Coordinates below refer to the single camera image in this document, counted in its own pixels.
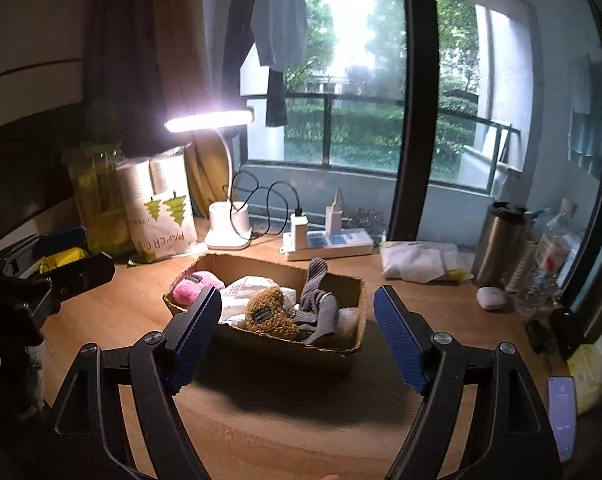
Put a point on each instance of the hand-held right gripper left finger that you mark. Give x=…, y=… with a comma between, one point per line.
x=196, y=345

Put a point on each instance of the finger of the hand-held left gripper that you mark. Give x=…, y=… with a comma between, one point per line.
x=61, y=238
x=86, y=275

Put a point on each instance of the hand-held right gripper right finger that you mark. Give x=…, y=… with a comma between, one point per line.
x=401, y=340

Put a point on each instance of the yellow soft item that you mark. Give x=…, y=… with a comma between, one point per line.
x=63, y=260

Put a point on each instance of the pink plush toy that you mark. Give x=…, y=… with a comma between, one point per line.
x=193, y=287

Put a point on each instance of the white towel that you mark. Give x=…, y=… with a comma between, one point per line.
x=241, y=290

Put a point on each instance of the brown teddy bear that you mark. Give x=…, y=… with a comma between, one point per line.
x=268, y=312

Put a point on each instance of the grey sock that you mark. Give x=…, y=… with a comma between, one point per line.
x=315, y=280
x=321, y=322

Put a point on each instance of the cardboard box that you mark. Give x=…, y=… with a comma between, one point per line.
x=281, y=356

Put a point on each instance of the person's left forearm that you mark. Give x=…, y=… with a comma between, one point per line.
x=33, y=380

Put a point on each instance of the green snack bag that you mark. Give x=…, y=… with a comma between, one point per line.
x=96, y=200

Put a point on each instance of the white wipes pack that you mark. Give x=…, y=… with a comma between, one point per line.
x=416, y=260

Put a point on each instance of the paper cup pack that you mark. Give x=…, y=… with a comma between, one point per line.
x=156, y=220

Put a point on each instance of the white earbud case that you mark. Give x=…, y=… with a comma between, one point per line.
x=491, y=299

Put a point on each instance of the white power strip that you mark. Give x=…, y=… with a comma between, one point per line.
x=341, y=245

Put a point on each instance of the white desk lamp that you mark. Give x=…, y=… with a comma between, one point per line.
x=228, y=226

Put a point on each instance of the dried plant bundle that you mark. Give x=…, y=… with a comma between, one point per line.
x=366, y=220

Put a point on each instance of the steel tumbler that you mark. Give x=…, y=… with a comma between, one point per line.
x=496, y=250

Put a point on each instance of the black box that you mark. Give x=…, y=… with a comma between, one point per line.
x=556, y=332

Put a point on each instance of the plastic water bottle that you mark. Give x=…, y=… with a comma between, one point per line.
x=553, y=260

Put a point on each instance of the smartphone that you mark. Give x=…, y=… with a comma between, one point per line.
x=562, y=415

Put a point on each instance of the yellow tissue pack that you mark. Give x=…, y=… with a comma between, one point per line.
x=593, y=370

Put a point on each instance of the brown curtain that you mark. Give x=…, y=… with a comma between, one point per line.
x=146, y=60

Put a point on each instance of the balcony railing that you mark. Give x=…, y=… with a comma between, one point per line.
x=361, y=101

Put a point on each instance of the dark hanging pants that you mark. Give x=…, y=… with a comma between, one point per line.
x=276, y=100

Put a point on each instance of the dark hanging garment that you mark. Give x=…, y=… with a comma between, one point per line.
x=237, y=35

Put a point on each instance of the pale blue hanging garment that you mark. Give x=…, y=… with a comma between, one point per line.
x=586, y=125

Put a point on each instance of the light blue hanging shirt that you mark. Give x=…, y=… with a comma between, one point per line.
x=281, y=15

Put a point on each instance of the black window frame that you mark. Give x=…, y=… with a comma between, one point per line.
x=416, y=110

